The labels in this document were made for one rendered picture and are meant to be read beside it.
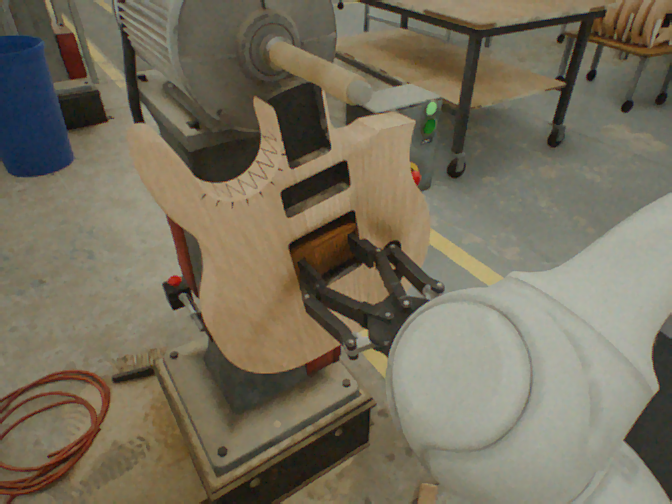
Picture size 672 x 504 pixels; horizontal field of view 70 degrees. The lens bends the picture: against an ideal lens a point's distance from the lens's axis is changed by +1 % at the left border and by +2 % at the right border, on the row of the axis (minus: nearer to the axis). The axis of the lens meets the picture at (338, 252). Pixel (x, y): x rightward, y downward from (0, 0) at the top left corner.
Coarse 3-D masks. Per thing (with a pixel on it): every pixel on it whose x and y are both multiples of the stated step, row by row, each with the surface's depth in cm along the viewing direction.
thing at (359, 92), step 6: (354, 84) 52; (360, 84) 52; (366, 84) 52; (348, 90) 53; (354, 90) 52; (360, 90) 52; (366, 90) 52; (348, 96) 53; (354, 96) 52; (360, 96) 52; (366, 96) 52; (354, 102) 53; (360, 102) 52; (366, 102) 53
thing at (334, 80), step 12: (276, 48) 63; (288, 48) 62; (276, 60) 63; (288, 60) 61; (300, 60) 59; (312, 60) 58; (324, 60) 57; (288, 72) 63; (300, 72) 59; (312, 72) 57; (324, 72) 55; (336, 72) 54; (348, 72) 53; (324, 84) 55; (336, 84) 54; (348, 84) 52; (336, 96) 55
